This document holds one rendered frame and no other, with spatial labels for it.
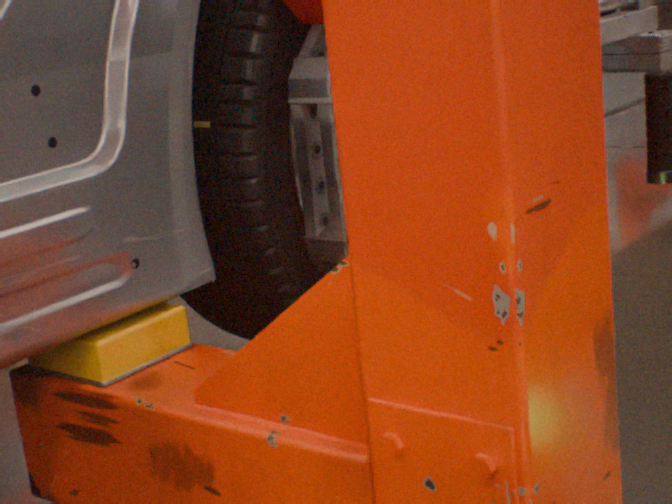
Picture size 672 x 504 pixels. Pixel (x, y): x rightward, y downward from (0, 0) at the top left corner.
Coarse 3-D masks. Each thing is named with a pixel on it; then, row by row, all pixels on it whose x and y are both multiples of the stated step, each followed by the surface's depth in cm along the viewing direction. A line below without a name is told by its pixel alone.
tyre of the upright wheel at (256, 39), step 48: (240, 0) 139; (240, 48) 137; (288, 48) 140; (192, 96) 142; (240, 96) 136; (240, 144) 137; (240, 192) 138; (288, 192) 142; (240, 240) 142; (288, 240) 143; (240, 288) 148; (288, 288) 144; (240, 336) 167
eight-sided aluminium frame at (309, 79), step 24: (312, 48) 137; (312, 72) 135; (288, 96) 138; (312, 96) 135; (312, 120) 138; (312, 144) 139; (336, 144) 135; (312, 168) 139; (336, 168) 136; (312, 192) 139; (336, 192) 137; (312, 216) 140; (336, 216) 138; (312, 240) 141; (336, 240) 139; (336, 264) 140
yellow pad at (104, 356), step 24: (144, 312) 131; (168, 312) 131; (96, 336) 125; (120, 336) 125; (144, 336) 128; (168, 336) 131; (48, 360) 129; (72, 360) 126; (96, 360) 124; (120, 360) 125; (144, 360) 128; (96, 384) 124
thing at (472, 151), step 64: (384, 0) 86; (448, 0) 83; (512, 0) 82; (576, 0) 89; (384, 64) 88; (448, 64) 84; (512, 64) 83; (576, 64) 90; (384, 128) 89; (448, 128) 86; (512, 128) 84; (576, 128) 91; (384, 192) 91; (448, 192) 87; (512, 192) 84; (576, 192) 92; (384, 256) 93; (448, 256) 89; (512, 256) 86; (576, 256) 93; (384, 320) 95; (448, 320) 91; (512, 320) 87; (576, 320) 94; (384, 384) 97; (448, 384) 92; (512, 384) 89; (576, 384) 95; (384, 448) 97; (448, 448) 94; (512, 448) 90; (576, 448) 96
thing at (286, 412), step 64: (320, 320) 102; (64, 384) 127; (128, 384) 124; (192, 384) 122; (256, 384) 110; (320, 384) 105; (64, 448) 130; (128, 448) 122; (192, 448) 115; (256, 448) 109; (320, 448) 104
